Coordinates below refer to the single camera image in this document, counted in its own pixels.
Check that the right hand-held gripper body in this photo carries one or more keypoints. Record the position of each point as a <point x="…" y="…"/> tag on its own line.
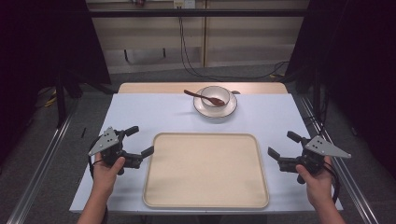
<point x="323" y="147"/>

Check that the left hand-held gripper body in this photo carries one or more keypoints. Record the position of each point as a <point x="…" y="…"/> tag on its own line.
<point x="107" y="141"/>

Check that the person's left hand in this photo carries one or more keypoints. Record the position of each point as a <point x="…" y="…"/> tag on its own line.
<point x="104" y="175"/>

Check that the person's right hand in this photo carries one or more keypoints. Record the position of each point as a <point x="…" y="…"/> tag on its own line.
<point x="317" y="183"/>

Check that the white table cover sheet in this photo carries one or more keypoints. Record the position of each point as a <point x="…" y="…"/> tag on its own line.
<point x="155" y="115"/>

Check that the beige rectangular tray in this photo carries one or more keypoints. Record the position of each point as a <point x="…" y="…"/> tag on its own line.
<point x="205" y="171"/>

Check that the brown wooden spoon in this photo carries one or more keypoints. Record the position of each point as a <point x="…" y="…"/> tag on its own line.
<point x="202" y="96"/>

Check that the black curtain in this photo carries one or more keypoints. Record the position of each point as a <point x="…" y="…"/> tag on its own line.
<point x="358" y="77"/>
<point x="37" y="62"/>

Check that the white saucer with dark rim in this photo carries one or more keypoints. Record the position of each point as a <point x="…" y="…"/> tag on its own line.
<point x="214" y="112"/>

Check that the white ceramic bowl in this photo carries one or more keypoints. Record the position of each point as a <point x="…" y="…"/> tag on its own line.
<point x="214" y="92"/>

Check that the aluminium frame rail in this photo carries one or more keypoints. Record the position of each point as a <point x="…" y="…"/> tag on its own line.
<point x="37" y="174"/>
<point x="348" y="174"/>

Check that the black horizontal frame bar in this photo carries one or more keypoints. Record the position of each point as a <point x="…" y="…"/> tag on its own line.
<point x="199" y="12"/>

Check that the white wall socket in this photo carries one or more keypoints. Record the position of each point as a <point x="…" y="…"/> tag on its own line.
<point x="184" y="3"/>

